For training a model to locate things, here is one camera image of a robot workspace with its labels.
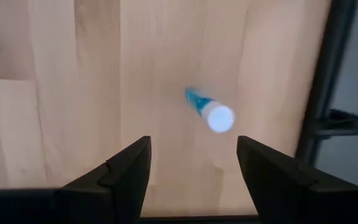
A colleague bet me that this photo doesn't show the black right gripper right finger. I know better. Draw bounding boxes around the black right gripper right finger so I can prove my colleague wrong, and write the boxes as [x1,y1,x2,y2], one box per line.
[236,135,358,224]

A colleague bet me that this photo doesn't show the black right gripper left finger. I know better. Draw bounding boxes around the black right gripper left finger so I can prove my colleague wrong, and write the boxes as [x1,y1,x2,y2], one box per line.
[0,136,152,224]

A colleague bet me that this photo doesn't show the teal mouthwash bottle white cap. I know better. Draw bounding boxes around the teal mouthwash bottle white cap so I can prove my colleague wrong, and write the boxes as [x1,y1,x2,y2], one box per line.
[184,86,236,134]

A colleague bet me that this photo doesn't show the black frame handle bracket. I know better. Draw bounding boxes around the black frame handle bracket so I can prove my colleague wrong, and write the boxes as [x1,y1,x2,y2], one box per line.
[314,108,358,138]

